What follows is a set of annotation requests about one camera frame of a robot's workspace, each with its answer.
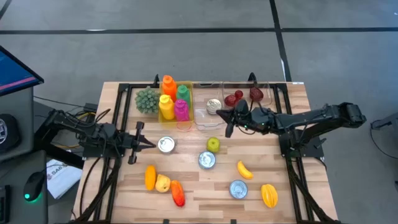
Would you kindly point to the black power brick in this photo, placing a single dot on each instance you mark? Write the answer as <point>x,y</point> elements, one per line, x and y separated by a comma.
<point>90,107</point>

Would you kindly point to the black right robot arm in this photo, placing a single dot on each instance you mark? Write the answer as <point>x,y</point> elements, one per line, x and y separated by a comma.
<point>311,115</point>

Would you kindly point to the black computer mouse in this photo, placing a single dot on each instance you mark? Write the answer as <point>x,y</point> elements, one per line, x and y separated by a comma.
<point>34,186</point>

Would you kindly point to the green succulent plant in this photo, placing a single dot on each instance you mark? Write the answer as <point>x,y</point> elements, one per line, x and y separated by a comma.
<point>147,100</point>

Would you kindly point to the green plastic bottle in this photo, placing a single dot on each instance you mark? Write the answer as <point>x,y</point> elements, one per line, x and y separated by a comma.
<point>183,96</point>

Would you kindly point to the silver can green label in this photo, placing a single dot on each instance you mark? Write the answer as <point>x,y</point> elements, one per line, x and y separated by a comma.
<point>166,145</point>

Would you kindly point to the white paper booklet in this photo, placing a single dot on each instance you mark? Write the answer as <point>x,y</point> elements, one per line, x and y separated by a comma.
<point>63,180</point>

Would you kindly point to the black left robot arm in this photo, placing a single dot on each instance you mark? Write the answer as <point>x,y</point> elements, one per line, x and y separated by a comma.
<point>96,137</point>

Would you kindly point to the grey stand foot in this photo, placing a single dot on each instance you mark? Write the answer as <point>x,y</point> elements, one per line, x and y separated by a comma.
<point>387,122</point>

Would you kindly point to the computer monitor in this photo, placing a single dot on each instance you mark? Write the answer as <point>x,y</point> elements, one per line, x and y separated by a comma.
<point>12,74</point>

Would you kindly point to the grey desk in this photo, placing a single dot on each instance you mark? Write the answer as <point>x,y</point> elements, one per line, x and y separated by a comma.
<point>15,174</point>

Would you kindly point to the wide clear plastic bin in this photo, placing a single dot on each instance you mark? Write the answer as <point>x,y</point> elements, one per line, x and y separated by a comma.
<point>267,93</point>

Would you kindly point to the yellow banana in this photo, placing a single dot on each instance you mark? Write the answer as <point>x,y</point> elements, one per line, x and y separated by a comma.
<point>245,170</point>

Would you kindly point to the colourful printed tin can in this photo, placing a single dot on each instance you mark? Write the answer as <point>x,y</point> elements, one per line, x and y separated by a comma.
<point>213,106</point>

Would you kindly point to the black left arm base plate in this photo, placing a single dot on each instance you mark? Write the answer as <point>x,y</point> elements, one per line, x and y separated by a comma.
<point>91,153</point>

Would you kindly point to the yellow translucent plastic bin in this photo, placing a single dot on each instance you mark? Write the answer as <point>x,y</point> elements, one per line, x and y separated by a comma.
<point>161,123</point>

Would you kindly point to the black cap with logo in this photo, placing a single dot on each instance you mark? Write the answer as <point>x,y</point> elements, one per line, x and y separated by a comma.
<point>7,130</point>

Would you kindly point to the black keyboard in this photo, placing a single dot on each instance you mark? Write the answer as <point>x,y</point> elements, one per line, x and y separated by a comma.
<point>3,199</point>

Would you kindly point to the yellow pear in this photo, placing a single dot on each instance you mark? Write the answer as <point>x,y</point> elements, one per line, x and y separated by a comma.
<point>162,183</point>

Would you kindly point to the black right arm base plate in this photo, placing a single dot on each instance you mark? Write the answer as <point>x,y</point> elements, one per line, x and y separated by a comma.
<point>311,152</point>

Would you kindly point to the narrow clear plastic bin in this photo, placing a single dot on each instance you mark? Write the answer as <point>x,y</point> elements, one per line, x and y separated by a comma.
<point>205,121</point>

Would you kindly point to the dark red round fruit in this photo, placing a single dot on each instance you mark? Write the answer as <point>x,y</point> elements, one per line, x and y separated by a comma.
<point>230,100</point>

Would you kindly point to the orange mango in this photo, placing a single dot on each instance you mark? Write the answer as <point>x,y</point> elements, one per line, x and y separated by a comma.
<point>150,177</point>

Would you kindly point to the silver can blue label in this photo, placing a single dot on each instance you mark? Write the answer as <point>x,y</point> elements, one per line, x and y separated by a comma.
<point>207,160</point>

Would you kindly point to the yellow plastic bottle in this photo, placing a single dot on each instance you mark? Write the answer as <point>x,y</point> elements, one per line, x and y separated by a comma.
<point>167,107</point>

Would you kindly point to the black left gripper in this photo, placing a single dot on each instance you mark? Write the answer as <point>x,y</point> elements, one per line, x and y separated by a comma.
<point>127,142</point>

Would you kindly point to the green apple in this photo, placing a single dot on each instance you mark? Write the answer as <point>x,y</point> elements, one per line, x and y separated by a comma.
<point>213,145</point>

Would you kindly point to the small red plum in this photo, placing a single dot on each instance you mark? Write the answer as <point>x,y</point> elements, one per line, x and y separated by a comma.
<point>238,94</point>

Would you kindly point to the black metal table frame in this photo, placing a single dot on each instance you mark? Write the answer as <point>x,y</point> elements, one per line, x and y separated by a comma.
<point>124,93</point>

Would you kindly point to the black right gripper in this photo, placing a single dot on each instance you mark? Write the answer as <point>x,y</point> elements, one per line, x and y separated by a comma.
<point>258,121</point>

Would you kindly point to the dark red pointed fruit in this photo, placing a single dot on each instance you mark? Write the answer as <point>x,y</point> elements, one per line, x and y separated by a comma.
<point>256,93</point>

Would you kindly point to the silver can red label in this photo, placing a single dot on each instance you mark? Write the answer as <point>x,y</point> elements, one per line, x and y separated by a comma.
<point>238,189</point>

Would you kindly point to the yellow starfruit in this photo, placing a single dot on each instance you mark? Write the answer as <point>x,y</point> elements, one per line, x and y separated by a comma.
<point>269,195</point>

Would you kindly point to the orange plastic bottle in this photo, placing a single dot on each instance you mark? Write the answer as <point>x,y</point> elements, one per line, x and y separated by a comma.
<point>169,88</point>

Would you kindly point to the pink plastic bottle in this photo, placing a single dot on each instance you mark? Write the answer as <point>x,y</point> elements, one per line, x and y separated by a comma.
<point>182,110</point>

